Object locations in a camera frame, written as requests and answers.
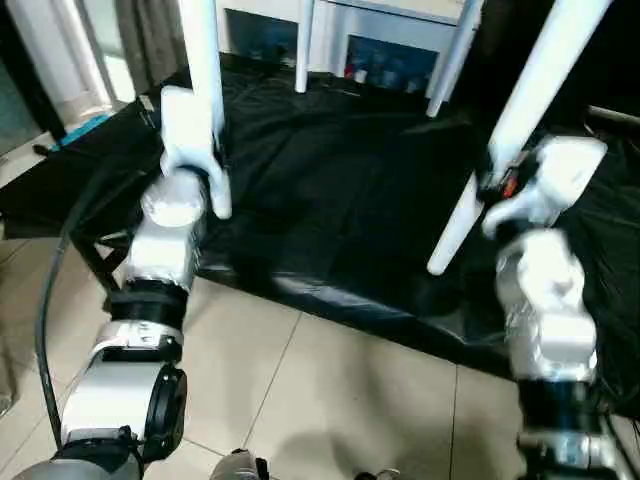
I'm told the black backdrop cloth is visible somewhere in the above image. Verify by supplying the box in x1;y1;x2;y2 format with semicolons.
474;0;640;131

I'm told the black long pole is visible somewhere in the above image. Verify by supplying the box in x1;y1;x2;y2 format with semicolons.
587;104;640;126

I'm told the black glossy mat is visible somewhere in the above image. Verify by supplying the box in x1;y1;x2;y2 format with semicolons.
0;54;640;416

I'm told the grey left robot foot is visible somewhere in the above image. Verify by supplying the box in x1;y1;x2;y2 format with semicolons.
212;447;271;480

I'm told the black metal table leg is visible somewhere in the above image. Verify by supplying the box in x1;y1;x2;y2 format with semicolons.
69;229;121;297

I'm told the white plastic table leg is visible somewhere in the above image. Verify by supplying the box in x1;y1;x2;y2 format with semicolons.
427;0;484;119
294;0;316;95
427;0;614;276
187;0;234;220

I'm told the grey brown curtain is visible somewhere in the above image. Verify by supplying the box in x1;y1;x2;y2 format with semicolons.
117;0;189;91

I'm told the teal tape strip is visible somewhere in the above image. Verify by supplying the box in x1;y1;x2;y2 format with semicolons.
49;113;110;151

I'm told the white cabinet with glass doors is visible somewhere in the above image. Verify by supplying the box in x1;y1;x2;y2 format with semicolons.
219;0;481;96

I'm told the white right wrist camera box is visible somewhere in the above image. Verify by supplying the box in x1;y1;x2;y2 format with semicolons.
482;135;609;236

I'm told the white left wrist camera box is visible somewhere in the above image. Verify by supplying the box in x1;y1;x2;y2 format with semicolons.
159;85;234;220

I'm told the white window frame bar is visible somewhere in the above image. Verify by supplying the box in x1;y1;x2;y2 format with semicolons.
9;0;121;131

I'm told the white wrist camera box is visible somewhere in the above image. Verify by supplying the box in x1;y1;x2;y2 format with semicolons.
482;135;609;236
159;85;234;220

